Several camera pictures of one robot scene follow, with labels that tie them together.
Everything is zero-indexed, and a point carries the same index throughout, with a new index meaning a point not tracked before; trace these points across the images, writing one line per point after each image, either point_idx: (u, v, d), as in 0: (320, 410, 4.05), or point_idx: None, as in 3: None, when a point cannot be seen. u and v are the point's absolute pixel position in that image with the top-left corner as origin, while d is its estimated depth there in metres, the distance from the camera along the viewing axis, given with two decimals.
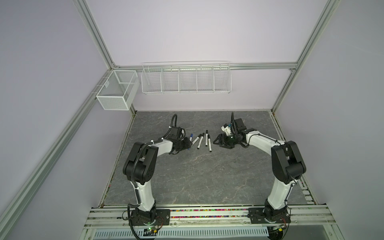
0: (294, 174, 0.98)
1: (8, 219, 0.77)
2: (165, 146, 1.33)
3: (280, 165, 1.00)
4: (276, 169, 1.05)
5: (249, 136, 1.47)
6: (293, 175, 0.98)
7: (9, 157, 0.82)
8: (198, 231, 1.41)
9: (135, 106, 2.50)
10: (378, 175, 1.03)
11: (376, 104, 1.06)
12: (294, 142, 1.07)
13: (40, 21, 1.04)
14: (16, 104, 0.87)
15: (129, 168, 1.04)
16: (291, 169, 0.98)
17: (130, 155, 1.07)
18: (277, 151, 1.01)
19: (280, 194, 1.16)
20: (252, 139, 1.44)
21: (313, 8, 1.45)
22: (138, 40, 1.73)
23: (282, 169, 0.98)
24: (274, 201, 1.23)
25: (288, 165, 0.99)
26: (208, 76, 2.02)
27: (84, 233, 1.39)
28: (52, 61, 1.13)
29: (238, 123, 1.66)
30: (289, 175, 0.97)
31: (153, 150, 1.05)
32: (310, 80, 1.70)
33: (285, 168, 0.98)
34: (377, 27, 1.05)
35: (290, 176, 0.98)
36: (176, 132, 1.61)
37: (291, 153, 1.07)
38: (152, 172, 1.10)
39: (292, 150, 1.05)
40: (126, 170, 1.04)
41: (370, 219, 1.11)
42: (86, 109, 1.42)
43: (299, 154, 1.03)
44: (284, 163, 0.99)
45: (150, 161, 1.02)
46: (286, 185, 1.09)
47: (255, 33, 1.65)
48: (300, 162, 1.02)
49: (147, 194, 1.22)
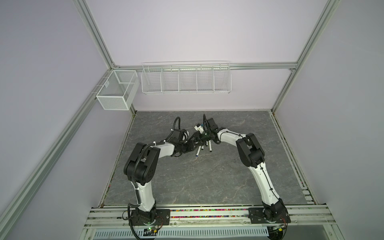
0: (256, 159, 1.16)
1: (7, 219, 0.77)
2: (167, 149, 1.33)
3: (243, 154, 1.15)
4: (242, 158, 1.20)
5: (219, 135, 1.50)
6: (255, 160, 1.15)
7: (9, 157, 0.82)
8: (198, 231, 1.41)
9: (135, 106, 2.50)
10: (379, 176, 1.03)
11: (376, 104, 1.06)
12: (251, 133, 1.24)
13: (40, 21, 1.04)
14: (16, 103, 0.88)
15: (130, 169, 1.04)
16: (253, 155, 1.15)
17: (132, 155, 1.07)
18: (241, 143, 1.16)
19: (262, 184, 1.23)
20: (222, 137, 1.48)
21: (313, 8, 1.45)
22: (138, 40, 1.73)
23: (246, 156, 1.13)
24: (265, 196, 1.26)
25: (250, 153, 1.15)
26: (208, 76, 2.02)
27: (85, 233, 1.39)
28: (52, 61, 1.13)
29: (210, 122, 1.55)
30: (252, 160, 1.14)
31: (155, 151, 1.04)
32: (310, 80, 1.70)
33: (249, 155, 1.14)
34: (377, 26, 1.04)
35: (254, 162, 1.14)
36: (179, 136, 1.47)
37: (251, 143, 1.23)
38: (152, 174, 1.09)
39: (252, 140, 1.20)
40: (127, 170, 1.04)
41: (370, 219, 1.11)
42: (86, 109, 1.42)
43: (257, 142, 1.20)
44: (246, 151, 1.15)
45: (152, 163, 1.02)
46: (259, 171, 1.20)
47: (255, 33, 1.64)
48: (260, 148, 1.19)
49: (147, 195, 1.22)
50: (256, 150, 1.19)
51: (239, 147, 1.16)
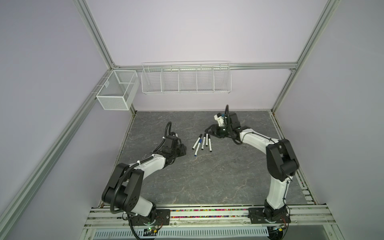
0: (289, 170, 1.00)
1: (7, 219, 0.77)
2: (155, 165, 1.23)
3: (274, 163, 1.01)
4: (271, 168, 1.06)
5: (242, 135, 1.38)
6: (288, 172, 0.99)
7: (9, 157, 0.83)
8: (198, 231, 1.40)
9: (135, 106, 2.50)
10: (379, 176, 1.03)
11: (376, 104, 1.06)
12: (286, 139, 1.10)
13: (40, 21, 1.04)
14: (16, 103, 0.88)
15: (109, 195, 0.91)
16: (286, 166, 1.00)
17: (112, 179, 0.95)
18: (272, 149, 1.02)
19: (277, 191, 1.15)
20: (246, 137, 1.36)
21: (313, 8, 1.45)
22: (138, 40, 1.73)
23: (278, 166, 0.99)
24: (273, 200, 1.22)
25: (282, 163, 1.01)
26: (208, 76, 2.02)
27: (84, 233, 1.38)
28: (52, 61, 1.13)
29: (233, 118, 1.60)
30: (284, 172, 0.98)
31: (137, 175, 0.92)
32: (310, 80, 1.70)
33: (280, 166, 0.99)
34: (377, 26, 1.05)
35: (286, 174, 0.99)
36: (171, 144, 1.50)
37: (285, 151, 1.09)
38: (136, 200, 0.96)
39: (286, 148, 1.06)
40: (105, 197, 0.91)
41: (370, 219, 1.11)
42: (86, 109, 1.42)
43: (292, 151, 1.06)
44: (279, 160, 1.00)
45: (132, 189, 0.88)
46: (282, 183, 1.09)
47: (255, 32, 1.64)
48: (294, 159, 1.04)
49: (139, 206, 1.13)
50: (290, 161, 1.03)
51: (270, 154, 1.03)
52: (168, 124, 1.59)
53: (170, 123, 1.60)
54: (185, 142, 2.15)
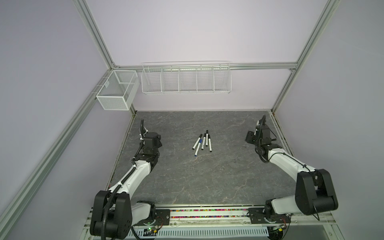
0: (320, 207, 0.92)
1: (7, 219, 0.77)
2: (141, 174, 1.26)
3: (306, 196, 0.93)
4: (301, 198, 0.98)
5: (271, 154, 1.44)
6: (318, 209, 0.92)
7: (9, 157, 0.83)
8: (198, 231, 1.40)
9: (135, 106, 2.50)
10: (379, 176, 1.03)
11: (376, 104, 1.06)
12: (326, 170, 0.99)
13: (40, 21, 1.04)
14: (17, 103, 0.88)
15: (98, 226, 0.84)
16: (318, 202, 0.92)
17: (95, 212, 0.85)
18: (305, 178, 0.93)
19: (290, 205, 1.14)
20: (274, 157, 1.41)
21: (313, 8, 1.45)
22: (137, 40, 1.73)
23: (308, 200, 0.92)
24: (279, 207, 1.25)
25: (315, 198, 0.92)
26: (208, 76, 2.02)
27: (84, 233, 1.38)
28: (52, 61, 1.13)
29: (264, 134, 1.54)
30: (314, 208, 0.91)
31: (122, 201, 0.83)
32: (310, 80, 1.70)
33: (312, 200, 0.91)
34: (378, 26, 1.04)
35: (316, 210, 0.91)
36: (152, 144, 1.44)
37: (321, 183, 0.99)
38: (129, 222, 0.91)
39: (324, 181, 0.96)
40: (94, 228, 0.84)
41: (371, 220, 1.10)
42: (86, 109, 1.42)
43: (330, 187, 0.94)
44: (312, 195, 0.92)
45: (122, 217, 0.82)
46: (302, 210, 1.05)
47: (255, 32, 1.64)
48: (331, 196, 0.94)
49: (138, 211, 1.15)
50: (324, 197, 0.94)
51: (302, 182, 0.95)
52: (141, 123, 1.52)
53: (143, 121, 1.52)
54: (185, 142, 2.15)
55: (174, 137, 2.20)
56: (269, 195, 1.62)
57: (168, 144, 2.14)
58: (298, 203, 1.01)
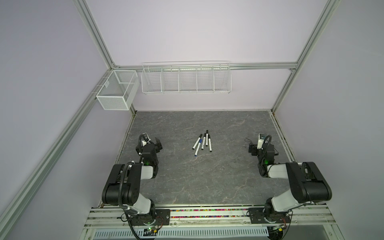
0: (314, 190, 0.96)
1: (8, 219, 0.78)
2: (146, 172, 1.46)
3: (296, 181, 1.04)
4: (295, 189, 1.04)
5: (270, 169, 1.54)
6: (313, 192, 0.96)
7: (9, 157, 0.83)
8: (198, 231, 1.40)
9: (135, 106, 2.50)
10: (379, 175, 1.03)
11: (376, 104, 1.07)
12: (312, 162, 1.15)
13: (40, 22, 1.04)
14: (15, 103, 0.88)
15: (110, 192, 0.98)
16: (309, 184, 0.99)
17: (111, 178, 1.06)
18: (293, 165, 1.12)
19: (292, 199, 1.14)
20: (272, 168, 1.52)
21: (313, 8, 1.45)
22: (137, 40, 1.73)
23: (298, 182, 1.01)
24: (278, 203, 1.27)
25: (305, 181, 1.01)
26: (208, 76, 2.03)
27: (85, 233, 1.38)
28: (52, 60, 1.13)
29: (268, 155, 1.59)
30: (307, 189, 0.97)
31: (137, 166, 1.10)
32: (310, 80, 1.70)
33: (302, 183, 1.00)
34: (378, 26, 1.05)
35: (310, 192, 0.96)
36: (151, 155, 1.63)
37: (313, 175, 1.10)
38: (137, 194, 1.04)
39: (312, 170, 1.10)
40: (105, 195, 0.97)
41: (372, 219, 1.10)
42: (86, 109, 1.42)
43: (318, 174, 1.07)
44: (300, 178, 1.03)
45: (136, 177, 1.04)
46: (298, 203, 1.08)
47: (255, 33, 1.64)
48: (322, 181, 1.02)
49: (139, 202, 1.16)
50: (318, 182, 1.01)
51: (291, 171, 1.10)
52: (141, 138, 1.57)
53: (141, 140, 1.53)
54: (185, 142, 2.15)
55: (174, 137, 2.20)
56: (269, 195, 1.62)
57: (167, 144, 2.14)
58: (296, 199, 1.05)
